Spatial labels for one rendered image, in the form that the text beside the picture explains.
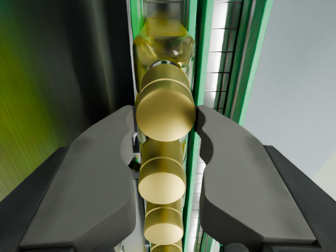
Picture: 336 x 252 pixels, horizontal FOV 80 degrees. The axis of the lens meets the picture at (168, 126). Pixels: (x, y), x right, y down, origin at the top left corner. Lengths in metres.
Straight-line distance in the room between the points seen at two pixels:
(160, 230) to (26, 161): 0.13
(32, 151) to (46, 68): 0.08
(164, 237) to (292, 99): 0.55
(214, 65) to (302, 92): 0.33
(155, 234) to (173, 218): 0.02
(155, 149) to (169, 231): 0.07
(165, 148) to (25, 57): 0.14
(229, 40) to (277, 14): 0.19
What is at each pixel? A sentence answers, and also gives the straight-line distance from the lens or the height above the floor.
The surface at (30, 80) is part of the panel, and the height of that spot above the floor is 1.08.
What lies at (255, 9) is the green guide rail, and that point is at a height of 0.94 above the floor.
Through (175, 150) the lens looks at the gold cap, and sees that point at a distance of 0.16.
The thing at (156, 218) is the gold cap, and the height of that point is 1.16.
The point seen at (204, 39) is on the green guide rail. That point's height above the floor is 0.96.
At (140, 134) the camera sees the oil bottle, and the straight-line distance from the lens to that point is 0.21.
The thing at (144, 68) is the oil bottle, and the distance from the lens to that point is 0.17.
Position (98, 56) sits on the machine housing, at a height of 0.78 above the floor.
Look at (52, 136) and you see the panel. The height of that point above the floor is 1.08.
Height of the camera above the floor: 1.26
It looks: 58 degrees down
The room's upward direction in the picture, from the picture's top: 178 degrees clockwise
